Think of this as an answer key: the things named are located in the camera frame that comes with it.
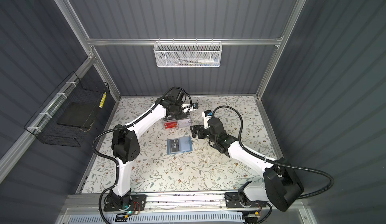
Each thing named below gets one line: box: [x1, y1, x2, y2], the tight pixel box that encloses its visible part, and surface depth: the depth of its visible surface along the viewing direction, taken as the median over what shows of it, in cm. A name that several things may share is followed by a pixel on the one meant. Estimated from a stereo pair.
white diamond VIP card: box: [177, 118, 192, 128], surface depth 104 cm
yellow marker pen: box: [98, 91, 107, 109], surface depth 84 cm
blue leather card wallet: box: [166, 136, 193, 155], surface depth 95 cm
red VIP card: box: [163, 121, 178, 130], surface depth 102 cm
